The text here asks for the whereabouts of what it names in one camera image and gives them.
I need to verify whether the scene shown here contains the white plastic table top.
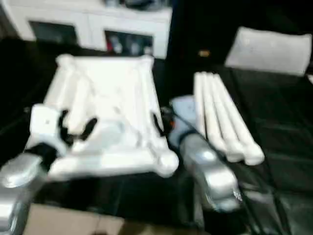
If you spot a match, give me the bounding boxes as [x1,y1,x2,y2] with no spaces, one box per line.
[24,53,179,182]

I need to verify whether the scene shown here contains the black cabinet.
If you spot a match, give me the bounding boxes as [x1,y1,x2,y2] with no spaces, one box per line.
[167,0,235,66]

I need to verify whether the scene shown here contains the white cabinet with glass doors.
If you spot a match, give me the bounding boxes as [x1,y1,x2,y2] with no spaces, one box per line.
[0,0,173,59]

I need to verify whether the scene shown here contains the black table mat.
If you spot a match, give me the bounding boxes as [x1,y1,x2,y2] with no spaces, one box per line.
[0,36,313,235]

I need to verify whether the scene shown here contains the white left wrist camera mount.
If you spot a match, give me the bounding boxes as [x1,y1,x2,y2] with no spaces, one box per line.
[28,104,68,157]

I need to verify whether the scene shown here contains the white plastic seat panel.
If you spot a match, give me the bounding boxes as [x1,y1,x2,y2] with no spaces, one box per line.
[224,26,313,76]

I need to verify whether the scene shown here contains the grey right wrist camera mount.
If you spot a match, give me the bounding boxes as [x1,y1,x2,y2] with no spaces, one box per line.
[169,96,205,147]

